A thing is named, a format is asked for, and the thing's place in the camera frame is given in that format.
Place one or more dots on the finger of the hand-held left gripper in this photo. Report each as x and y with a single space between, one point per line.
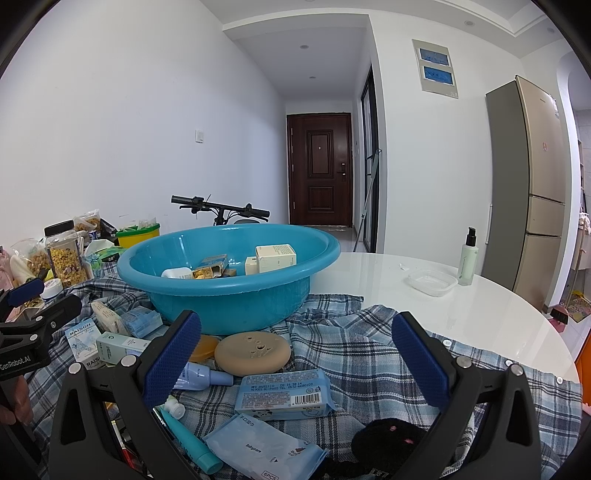
25 290
60 310

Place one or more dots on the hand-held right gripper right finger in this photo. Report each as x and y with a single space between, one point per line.
422 364

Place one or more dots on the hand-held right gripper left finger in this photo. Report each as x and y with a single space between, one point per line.
171 360

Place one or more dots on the cream soap packet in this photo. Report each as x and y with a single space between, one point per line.
106 316

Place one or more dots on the small teal white box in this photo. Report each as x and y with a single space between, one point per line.
115 348

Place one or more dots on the tan round disc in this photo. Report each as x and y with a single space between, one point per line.
244 357

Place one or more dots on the blue plastic basin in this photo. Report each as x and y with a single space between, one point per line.
231 304

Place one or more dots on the blue wet wipes packet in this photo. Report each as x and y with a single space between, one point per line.
281 394

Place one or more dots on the clear plastic container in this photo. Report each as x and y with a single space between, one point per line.
431 282

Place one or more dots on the yellow container with green rim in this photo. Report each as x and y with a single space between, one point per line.
138 239

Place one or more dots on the person's left hand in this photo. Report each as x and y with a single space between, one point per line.
16 401

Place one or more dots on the white round jar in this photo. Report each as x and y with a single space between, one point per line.
53 288

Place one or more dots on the bag of nuts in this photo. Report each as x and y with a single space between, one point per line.
30 263

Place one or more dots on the pink packet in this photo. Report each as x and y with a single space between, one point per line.
4 272

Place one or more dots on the light blue tube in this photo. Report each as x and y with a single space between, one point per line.
203 376

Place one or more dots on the orange soap box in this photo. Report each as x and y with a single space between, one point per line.
205 348

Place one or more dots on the white box with blue drawing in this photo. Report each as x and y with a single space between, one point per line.
83 344

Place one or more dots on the light green tube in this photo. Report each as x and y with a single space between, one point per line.
174 408

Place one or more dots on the clear blue plastic box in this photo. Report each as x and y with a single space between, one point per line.
141 321

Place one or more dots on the black-lidded jar of dried flowers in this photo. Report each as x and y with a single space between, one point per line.
64 258

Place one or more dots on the green tissue box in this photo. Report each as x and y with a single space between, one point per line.
108 254

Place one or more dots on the teal tube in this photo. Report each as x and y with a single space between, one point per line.
194 443

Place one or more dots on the small white bottle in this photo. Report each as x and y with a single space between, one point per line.
178 273

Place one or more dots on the black plush toy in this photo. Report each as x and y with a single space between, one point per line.
383 443

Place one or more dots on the clear snack bag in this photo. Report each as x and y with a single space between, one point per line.
87 224

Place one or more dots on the blue plaid shirt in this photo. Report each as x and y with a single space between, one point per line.
332 341

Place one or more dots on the dark snack bag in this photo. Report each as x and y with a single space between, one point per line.
107 229

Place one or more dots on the gold and blue box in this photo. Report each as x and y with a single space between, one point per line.
210 266

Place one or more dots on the pale green pump bottle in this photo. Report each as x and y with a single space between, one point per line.
467 263

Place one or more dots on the small cream box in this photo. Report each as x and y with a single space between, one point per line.
251 266

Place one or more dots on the flat light blue packet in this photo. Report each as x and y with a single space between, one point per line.
258 447

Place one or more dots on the red black brush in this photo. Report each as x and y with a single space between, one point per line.
558 318

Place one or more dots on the large cream box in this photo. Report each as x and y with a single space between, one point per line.
275 258

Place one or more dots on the black bicycle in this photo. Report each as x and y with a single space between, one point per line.
221 213

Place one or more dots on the orange chair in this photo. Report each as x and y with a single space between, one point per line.
584 362

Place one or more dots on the mop pole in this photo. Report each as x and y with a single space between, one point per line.
371 189

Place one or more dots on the gold refrigerator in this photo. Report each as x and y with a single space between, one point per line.
535 194

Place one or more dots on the brown entrance door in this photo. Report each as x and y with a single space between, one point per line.
318 175

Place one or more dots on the black-framed glass door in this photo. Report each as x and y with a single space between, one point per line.
367 138

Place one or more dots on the grey electrical panel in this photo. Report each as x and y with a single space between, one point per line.
436 69

